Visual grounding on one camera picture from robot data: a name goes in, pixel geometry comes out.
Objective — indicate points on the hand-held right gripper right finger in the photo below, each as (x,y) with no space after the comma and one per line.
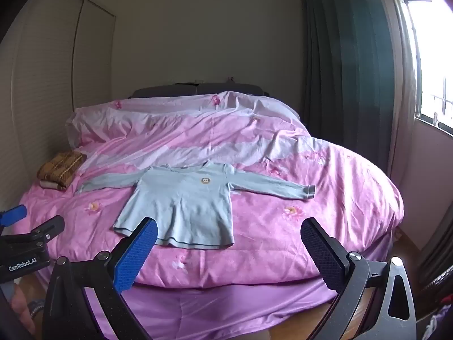
(324,255)

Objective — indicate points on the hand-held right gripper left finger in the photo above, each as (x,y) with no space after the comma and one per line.
(136,255)

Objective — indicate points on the purple bed sheet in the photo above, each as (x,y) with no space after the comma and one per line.
(212,308)

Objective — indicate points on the dark grey headboard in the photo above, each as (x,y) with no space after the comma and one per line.
(159,90)

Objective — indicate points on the pink floral duvet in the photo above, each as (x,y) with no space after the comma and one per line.
(283,241)

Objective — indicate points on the beige sheer curtain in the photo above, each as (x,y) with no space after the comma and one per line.
(403,113)

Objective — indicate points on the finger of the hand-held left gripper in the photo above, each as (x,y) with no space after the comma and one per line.
(47,229)
(13,215)

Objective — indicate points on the window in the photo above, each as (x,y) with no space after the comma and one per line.
(431,60)

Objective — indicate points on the white sliding-door wardrobe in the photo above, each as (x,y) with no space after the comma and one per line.
(46,78)

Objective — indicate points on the white folded cloth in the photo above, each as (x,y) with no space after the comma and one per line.
(49,184)

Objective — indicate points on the brown plaid pillow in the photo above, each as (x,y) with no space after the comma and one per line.
(62,168)

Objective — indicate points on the dark green curtain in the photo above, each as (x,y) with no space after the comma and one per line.
(339,78)

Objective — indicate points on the light blue long-sleeve shirt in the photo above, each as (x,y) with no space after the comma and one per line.
(184,202)

